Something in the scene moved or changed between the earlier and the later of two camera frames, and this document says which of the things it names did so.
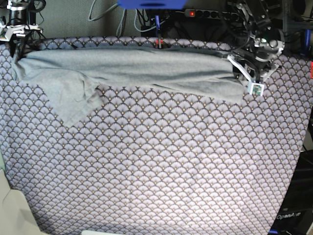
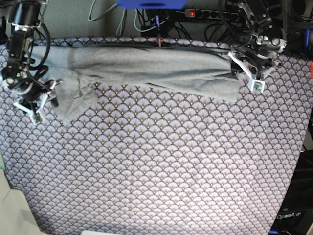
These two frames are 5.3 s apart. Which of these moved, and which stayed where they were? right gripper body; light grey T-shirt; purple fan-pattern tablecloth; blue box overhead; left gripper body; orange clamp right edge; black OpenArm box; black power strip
Moved: left gripper body; light grey T-shirt
Stayed: orange clamp right edge; black OpenArm box; black power strip; right gripper body; blue box overhead; purple fan-pattern tablecloth
